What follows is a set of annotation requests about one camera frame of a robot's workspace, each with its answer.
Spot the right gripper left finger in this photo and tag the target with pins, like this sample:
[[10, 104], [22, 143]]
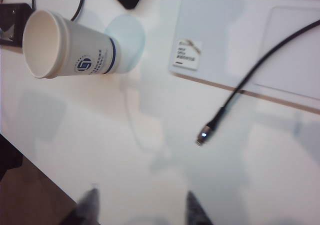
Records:
[[87, 210]]

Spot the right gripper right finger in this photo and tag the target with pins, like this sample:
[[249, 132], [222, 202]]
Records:
[[196, 215]]

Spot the black metal bracket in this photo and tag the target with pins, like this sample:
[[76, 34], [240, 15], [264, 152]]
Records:
[[15, 17]]

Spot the white laptop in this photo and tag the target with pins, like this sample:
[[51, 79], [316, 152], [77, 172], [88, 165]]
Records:
[[225, 22]]

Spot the white paper cup blue logo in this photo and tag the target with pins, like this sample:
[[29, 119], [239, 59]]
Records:
[[85, 52]]

